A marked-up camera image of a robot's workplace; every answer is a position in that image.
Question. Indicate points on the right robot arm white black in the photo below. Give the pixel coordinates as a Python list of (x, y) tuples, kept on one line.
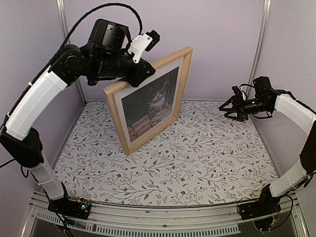
[(268, 99)]

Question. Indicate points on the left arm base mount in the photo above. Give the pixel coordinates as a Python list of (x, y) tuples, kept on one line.
[(79, 208)]

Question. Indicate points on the front aluminium rail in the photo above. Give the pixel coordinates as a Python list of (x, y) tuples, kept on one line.
[(118, 220)]

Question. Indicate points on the right aluminium corner post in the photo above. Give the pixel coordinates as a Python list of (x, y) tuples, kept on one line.
[(261, 38)]

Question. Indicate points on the aluminium corner post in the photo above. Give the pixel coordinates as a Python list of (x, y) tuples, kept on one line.
[(261, 38), (64, 28)]

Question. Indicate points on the left aluminium corner post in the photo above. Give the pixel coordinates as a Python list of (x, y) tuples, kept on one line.
[(64, 28)]

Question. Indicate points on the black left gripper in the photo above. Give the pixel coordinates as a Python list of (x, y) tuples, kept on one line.
[(136, 78)]

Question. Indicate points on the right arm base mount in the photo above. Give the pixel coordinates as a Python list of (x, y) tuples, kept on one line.
[(258, 208)]

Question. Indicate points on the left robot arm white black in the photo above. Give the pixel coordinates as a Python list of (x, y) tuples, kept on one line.
[(110, 53)]

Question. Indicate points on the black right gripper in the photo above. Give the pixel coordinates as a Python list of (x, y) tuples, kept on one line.
[(241, 109)]

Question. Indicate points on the floral patterned table cover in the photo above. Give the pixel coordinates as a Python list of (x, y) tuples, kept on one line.
[(202, 158)]

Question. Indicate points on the light wooden picture frame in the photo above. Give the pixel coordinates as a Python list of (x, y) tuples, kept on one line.
[(110, 90)]

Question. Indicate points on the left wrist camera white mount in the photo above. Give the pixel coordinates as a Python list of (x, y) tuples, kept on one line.
[(143, 42)]

